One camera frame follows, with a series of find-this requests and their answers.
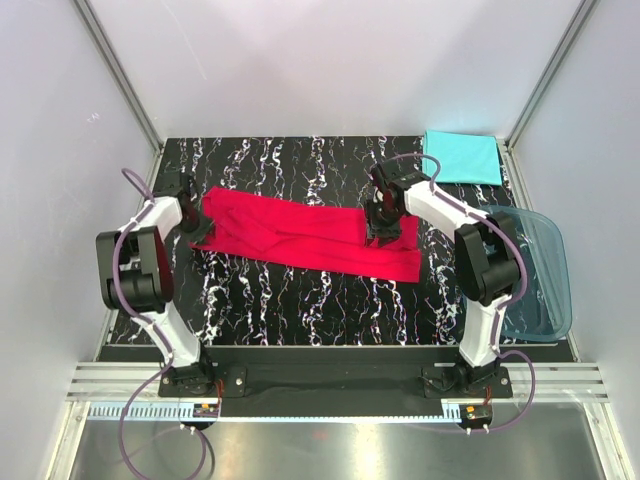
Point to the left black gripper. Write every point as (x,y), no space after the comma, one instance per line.
(204,229)

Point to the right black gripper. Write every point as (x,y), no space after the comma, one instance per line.
(373,228)

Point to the red t shirt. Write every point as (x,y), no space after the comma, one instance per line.
(322,238)

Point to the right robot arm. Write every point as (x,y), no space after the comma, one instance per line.
(489,267)

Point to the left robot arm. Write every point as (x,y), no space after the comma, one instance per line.
(136,278)

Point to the folded cyan t shirt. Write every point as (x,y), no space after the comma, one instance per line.
(463,158)

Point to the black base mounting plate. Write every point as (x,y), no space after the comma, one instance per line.
(349,382)

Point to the clear blue plastic bin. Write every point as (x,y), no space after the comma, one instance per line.
(544,313)

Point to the left aluminium frame post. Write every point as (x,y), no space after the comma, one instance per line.
(108,54)

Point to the aluminium frame post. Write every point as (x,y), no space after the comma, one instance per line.
(577,23)
(108,54)

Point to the right aluminium frame post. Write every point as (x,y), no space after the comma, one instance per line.
(577,23)

